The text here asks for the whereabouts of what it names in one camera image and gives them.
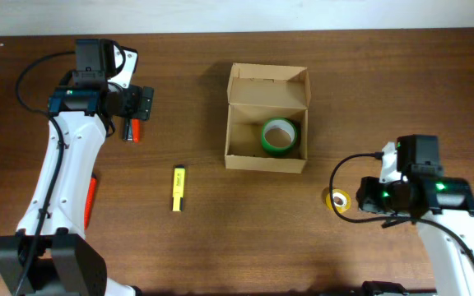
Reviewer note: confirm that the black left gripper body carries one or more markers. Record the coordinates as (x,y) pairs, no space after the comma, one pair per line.
(133,104)

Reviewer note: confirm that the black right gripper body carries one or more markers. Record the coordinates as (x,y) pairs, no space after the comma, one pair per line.
(382,197)

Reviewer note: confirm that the black and red stapler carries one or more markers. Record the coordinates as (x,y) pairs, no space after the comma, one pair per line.
(132,130)

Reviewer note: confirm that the small yellow tape roll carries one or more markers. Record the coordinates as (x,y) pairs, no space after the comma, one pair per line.
(338,200)

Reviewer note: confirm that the green tape roll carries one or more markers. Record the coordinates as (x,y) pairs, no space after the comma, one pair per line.
(278,136)

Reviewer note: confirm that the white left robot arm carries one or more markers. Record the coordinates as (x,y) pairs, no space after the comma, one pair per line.
(48,254)

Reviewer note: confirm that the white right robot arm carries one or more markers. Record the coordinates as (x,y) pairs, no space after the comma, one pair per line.
(412,185)

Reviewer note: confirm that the yellow highlighter marker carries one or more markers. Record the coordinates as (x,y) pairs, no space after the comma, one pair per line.
(178,188)

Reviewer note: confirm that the pink highlighter marker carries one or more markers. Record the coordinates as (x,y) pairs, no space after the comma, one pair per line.
(90,200)

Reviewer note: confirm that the open cardboard box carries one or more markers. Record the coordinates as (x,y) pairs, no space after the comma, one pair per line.
(255,94)

